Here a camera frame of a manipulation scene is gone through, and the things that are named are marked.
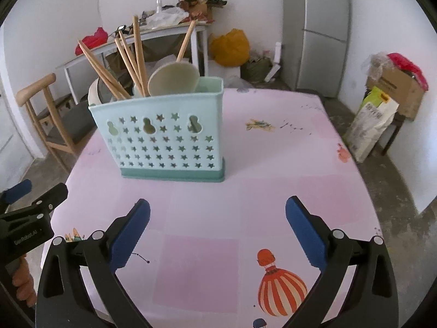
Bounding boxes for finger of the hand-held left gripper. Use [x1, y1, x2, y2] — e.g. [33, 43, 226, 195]
[0, 179, 33, 206]
[20, 183, 69, 219]

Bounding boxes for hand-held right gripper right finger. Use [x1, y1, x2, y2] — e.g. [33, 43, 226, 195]
[285, 196, 399, 328]

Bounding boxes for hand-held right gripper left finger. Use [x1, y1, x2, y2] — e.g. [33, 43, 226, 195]
[36, 198, 151, 328]

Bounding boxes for mint green utensil holder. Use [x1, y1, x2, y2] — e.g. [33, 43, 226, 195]
[88, 77, 226, 182]

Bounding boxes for white ceramic spoon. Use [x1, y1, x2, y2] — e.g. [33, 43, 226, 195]
[147, 60, 200, 97]

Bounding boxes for person's left hand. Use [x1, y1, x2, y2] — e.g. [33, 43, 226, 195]
[11, 254, 35, 299]

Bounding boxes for white door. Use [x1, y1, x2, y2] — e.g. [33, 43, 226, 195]
[0, 72, 35, 185]

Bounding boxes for pink printed tablecloth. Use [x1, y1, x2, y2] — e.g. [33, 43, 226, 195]
[41, 88, 385, 328]

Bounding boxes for wooden chair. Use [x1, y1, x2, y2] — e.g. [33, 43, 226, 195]
[16, 73, 96, 173]

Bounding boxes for yellow green rice bag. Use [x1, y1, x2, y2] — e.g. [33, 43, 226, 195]
[345, 87, 400, 163]

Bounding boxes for crumpled plastic bag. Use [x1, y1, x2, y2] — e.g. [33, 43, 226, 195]
[225, 73, 253, 89]

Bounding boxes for red plastic bag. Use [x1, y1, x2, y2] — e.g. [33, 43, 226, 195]
[75, 27, 109, 56]

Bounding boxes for large cardboard box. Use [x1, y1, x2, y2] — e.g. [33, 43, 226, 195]
[365, 65, 426, 120]

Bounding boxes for dark green bag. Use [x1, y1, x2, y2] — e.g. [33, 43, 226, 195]
[241, 58, 274, 83]

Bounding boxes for white plastic stand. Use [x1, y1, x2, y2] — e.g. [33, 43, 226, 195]
[270, 43, 284, 83]

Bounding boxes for white sack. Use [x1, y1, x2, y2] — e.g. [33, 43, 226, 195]
[145, 53, 192, 72]

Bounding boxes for grey refrigerator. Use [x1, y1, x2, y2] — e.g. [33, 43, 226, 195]
[282, 0, 352, 98]

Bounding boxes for red bag on cardboard box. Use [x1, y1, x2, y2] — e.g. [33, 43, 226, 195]
[387, 53, 429, 91]

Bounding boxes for white side table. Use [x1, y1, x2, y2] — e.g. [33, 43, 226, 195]
[56, 20, 209, 103]

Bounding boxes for yellow plastic bag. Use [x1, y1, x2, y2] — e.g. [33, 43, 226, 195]
[209, 28, 251, 67]

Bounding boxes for clear plastic bag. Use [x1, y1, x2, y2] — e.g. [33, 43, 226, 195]
[145, 7, 190, 28]

